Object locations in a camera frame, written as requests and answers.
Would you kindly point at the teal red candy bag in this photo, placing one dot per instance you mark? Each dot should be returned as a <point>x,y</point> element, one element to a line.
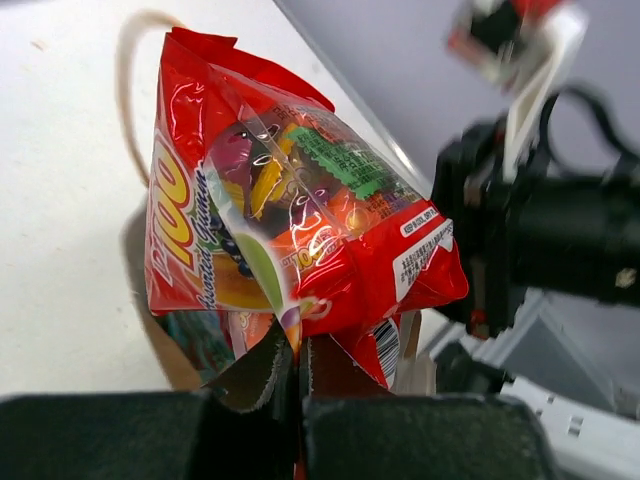
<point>203,339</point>

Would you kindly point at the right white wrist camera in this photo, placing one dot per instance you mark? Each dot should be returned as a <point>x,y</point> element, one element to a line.
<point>526,48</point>

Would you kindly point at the red fruit candy bag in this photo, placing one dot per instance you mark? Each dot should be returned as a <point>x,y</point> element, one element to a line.
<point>300,210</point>

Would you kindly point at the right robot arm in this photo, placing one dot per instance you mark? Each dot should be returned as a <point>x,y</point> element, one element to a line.
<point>550,227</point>

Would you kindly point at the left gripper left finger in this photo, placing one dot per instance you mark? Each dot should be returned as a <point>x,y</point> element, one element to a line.
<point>242,426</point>

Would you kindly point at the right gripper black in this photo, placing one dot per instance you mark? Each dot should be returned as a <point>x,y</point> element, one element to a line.
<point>490,217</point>

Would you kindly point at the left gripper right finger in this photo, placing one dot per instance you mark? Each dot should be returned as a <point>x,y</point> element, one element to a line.
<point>352,428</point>

